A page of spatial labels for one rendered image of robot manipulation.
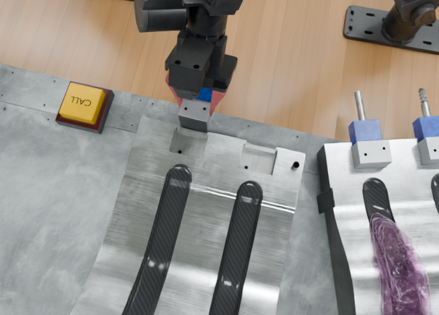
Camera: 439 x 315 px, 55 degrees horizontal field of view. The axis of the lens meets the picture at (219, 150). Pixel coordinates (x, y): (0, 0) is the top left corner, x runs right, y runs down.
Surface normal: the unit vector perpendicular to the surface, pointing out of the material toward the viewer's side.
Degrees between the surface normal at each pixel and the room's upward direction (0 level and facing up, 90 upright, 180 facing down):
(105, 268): 24
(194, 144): 0
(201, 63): 30
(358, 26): 0
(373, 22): 0
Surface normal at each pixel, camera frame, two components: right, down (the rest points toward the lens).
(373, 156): 0.00, -0.30
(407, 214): -0.02, -0.60
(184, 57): 0.13, -0.72
